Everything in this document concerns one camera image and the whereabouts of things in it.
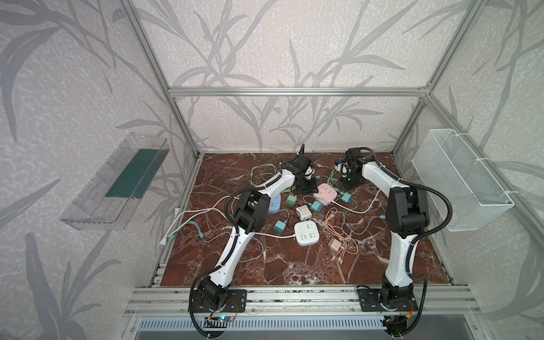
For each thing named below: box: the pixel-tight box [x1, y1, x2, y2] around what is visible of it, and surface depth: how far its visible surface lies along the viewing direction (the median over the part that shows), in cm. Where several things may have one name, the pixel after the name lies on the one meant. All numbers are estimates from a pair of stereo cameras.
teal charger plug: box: [273, 220, 287, 235], surface depth 91 cm
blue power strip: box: [268, 194, 282, 213], surface depth 98 cm
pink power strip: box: [313, 183, 338, 207], surface depth 103 cm
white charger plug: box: [296, 204, 313, 221], surface depth 96 cm
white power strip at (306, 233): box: [293, 221, 320, 246], surface depth 89 cm
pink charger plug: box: [327, 236, 343, 252], surface depth 87 cm
